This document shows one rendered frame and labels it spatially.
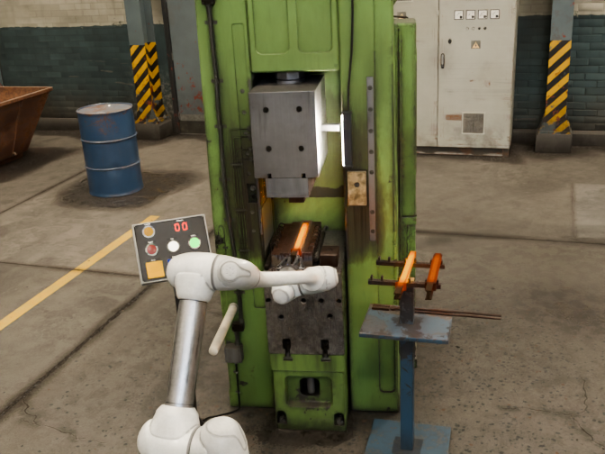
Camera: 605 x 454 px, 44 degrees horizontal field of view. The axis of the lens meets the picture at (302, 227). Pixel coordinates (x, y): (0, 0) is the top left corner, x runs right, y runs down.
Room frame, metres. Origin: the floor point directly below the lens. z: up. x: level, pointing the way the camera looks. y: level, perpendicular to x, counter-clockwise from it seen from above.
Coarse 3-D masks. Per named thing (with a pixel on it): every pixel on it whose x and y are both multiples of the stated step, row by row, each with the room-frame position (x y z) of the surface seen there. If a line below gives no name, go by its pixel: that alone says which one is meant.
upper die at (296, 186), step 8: (304, 176) 3.29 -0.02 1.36; (272, 184) 3.28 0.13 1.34; (280, 184) 3.28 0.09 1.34; (288, 184) 3.27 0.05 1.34; (296, 184) 3.27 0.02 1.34; (304, 184) 3.26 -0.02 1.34; (312, 184) 3.41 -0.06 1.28; (272, 192) 3.28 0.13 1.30; (280, 192) 3.28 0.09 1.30; (288, 192) 3.27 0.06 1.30; (296, 192) 3.27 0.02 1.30; (304, 192) 3.26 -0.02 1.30
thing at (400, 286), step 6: (414, 252) 3.19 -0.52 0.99; (408, 258) 3.13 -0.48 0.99; (408, 264) 3.06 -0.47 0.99; (402, 270) 2.99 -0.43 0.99; (408, 270) 2.99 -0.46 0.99; (402, 276) 2.94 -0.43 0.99; (408, 276) 2.97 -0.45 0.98; (396, 282) 2.86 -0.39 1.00; (402, 282) 2.87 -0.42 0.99; (396, 288) 2.81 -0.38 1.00; (402, 288) 2.85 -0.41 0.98; (396, 294) 2.76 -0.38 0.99
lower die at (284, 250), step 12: (288, 228) 3.63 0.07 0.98; (300, 228) 3.57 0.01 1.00; (312, 228) 3.58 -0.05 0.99; (288, 240) 3.44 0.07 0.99; (312, 240) 3.42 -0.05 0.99; (276, 252) 3.31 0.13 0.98; (288, 252) 3.28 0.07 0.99; (312, 252) 3.29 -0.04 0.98; (276, 264) 3.28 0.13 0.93; (312, 264) 3.27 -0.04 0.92
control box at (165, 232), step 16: (144, 224) 3.22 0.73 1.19; (160, 224) 3.24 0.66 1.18; (176, 224) 3.25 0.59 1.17; (192, 224) 3.27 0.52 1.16; (144, 240) 3.18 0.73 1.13; (160, 240) 3.20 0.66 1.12; (176, 240) 3.21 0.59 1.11; (208, 240) 3.24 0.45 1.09; (144, 256) 3.15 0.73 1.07; (160, 256) 3.16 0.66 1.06; (144, 272) 3.11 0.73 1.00
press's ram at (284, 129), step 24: (264, 96) 3.28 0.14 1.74; (288, 96) 3.27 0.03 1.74; (312, 96) 3.25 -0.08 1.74; (264, 120) 3.28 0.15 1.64; (288, 120) 3.27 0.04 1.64; (312, 120) 3.25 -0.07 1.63; (264, 144) 3.29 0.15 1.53; (288, 144) 3.27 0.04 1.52; (312, 144) 3.25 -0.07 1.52; (264, 168) 3.29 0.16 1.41; (288, 168) 3.27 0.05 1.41; (312, 168) 3.25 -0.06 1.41
